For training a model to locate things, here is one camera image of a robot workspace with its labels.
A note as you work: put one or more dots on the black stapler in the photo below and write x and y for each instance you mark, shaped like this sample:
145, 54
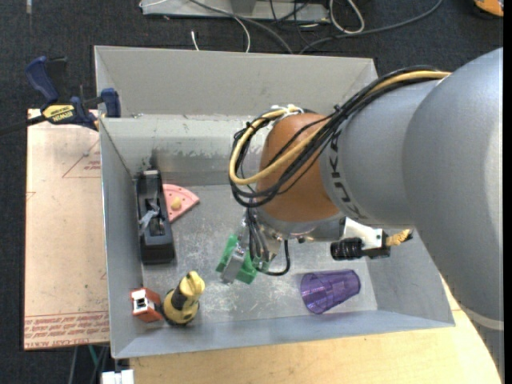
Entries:
154, 230

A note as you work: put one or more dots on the grey metal bin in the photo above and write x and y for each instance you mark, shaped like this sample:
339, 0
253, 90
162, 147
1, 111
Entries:
224, 82

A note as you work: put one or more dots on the purple plastic cup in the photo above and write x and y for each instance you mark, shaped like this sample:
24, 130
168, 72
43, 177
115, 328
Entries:
330, 290

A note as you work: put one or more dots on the black cylinder on white bracket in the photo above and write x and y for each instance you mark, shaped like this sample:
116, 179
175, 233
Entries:
347, 249

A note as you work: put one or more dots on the green plastic block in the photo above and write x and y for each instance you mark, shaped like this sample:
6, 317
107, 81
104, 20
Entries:
227, 250

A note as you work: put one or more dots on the pink toy pizza slice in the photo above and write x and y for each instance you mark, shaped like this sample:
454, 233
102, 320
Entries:
185, 200

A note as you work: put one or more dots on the brown cardboard board, red print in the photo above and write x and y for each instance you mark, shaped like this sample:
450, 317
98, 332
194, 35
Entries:
60, 222

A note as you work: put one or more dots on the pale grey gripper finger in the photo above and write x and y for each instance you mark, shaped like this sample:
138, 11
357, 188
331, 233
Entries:
233, 266

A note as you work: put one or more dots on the small orange and white box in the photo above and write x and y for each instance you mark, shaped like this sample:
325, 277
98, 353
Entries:
146, 304

